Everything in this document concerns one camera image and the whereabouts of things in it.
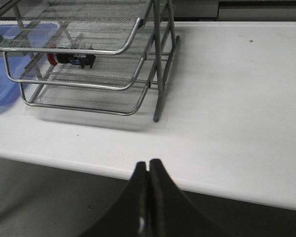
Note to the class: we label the dark grey back counter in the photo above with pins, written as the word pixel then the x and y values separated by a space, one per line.
pixel 235 10

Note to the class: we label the silver mesh tray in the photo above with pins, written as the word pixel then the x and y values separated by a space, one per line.
pixel 112 72
pixel 101 27
pixel 122 102

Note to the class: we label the blue plastic tray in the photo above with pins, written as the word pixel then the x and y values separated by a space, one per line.
pixel 9 90

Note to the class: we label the red emergency stop button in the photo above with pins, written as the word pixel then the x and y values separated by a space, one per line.
pixel 81 60

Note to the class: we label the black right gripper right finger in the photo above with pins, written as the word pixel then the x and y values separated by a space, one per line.
pixel 172 213

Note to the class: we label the silver metal rack frame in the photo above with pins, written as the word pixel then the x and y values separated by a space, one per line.
pixel 161 48

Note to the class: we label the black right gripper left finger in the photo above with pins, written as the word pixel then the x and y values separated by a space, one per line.
pixel 128 216

